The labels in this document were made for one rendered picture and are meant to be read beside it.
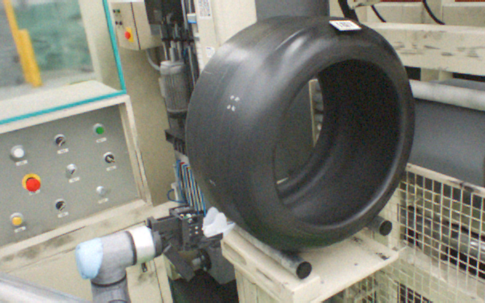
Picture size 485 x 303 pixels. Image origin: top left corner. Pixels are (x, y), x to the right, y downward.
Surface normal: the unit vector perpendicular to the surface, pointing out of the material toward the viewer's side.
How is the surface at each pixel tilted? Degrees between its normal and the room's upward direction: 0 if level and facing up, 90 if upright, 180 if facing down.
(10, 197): 90
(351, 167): 48
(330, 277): 0
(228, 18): 90
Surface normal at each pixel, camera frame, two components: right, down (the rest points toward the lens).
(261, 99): -0.18, -0.09
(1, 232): 0.53, 0.25
